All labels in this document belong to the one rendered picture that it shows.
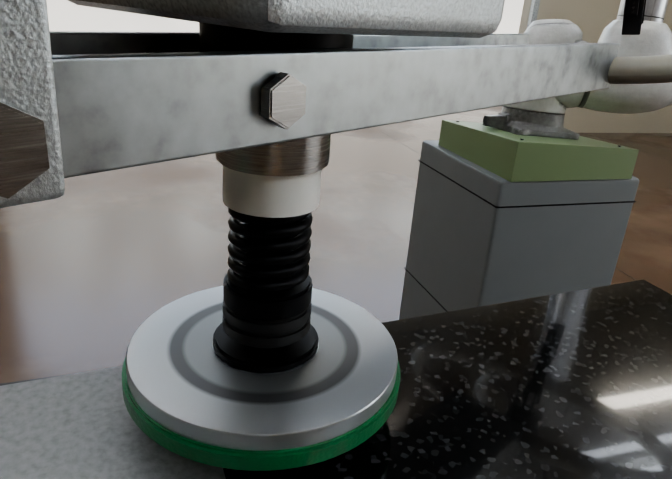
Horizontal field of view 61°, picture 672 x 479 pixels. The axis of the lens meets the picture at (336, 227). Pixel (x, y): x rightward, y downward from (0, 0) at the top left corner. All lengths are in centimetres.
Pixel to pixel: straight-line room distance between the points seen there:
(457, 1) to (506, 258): 110
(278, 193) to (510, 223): 104
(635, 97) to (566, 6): 508
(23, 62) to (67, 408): 34
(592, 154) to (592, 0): 538
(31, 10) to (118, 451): 33
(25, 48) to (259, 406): 27
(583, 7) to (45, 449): 651
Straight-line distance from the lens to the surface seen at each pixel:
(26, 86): 23
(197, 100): 29
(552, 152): 138
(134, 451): 47
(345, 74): 36
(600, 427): 56
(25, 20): 23
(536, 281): 150
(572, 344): 66
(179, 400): 42
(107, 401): 52
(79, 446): 49
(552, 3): 648
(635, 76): 74
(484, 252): 139
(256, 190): 39
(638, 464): 54
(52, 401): 53
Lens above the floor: 114
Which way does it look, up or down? 21 degrees down
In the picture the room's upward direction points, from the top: 5 degrees clockwise
